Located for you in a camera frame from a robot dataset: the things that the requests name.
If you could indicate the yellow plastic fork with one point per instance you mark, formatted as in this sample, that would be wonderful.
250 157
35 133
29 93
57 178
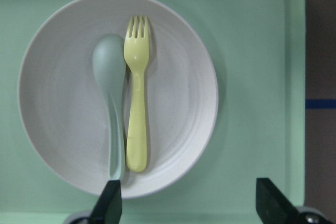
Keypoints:
136 55

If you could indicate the light green plastic spoon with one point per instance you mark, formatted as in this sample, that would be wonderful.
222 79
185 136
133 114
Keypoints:
109 73

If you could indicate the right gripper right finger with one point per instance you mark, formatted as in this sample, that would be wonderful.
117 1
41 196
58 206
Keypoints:
272 206

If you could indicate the white round plate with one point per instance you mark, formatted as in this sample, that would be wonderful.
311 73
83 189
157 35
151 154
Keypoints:
74 94

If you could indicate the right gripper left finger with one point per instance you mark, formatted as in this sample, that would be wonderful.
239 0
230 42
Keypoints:
108 208

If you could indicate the light green tray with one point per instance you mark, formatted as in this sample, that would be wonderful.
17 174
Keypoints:
225 105

